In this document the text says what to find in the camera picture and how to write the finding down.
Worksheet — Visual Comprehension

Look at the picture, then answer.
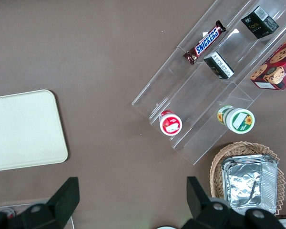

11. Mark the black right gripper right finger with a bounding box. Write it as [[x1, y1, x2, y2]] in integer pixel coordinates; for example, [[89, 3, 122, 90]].
[[186, 176, 212, 219]]

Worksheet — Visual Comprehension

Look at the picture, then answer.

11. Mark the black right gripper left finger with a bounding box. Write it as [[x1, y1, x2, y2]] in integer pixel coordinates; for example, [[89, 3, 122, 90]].
[[47, 177, 81, 224]]

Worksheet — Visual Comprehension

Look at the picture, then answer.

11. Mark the light wicker basket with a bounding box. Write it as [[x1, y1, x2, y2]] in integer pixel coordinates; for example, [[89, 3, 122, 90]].
[[209, 141, 286, 217]]

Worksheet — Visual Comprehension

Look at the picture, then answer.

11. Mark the aluminium foil tray stack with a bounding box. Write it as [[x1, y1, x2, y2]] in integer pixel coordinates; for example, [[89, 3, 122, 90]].
[[220, 154, 279, 215]]

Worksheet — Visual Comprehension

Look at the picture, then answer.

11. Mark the cream rectangular tray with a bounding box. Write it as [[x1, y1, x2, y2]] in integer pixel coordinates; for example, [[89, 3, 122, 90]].
[[0, 89, 69, 173]]

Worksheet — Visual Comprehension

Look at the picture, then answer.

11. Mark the red lidded white cup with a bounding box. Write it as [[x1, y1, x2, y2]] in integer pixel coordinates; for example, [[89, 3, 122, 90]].
[[158, 109, 183, 136]]

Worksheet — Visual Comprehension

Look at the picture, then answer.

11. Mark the green sunflower lidded cup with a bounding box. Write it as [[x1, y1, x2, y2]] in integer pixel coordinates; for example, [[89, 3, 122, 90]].
[[216, 105, 255, 134]]

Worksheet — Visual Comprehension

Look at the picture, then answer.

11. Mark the clear acrylic tiered shelf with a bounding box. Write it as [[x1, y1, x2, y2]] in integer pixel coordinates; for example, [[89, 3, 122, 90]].
[[131, 0, 286, 166]]

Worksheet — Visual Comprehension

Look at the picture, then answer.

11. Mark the black box with white label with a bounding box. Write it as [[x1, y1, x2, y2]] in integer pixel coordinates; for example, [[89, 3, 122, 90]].
[[203, 51, 235, 80]]

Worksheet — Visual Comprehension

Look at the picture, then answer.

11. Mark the Snickers chocolate bar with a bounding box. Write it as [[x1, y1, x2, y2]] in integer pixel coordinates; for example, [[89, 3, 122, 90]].
[[183, 20, 227, 65]]

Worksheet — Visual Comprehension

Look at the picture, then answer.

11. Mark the red tartan cookie box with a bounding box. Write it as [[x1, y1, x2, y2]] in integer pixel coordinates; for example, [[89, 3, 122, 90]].
[[249, 31, 286, 91]]

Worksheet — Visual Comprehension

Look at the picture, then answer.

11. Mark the black box with gold print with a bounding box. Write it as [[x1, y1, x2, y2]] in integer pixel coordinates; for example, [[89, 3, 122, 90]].
[[240, 5, 280, 40]]

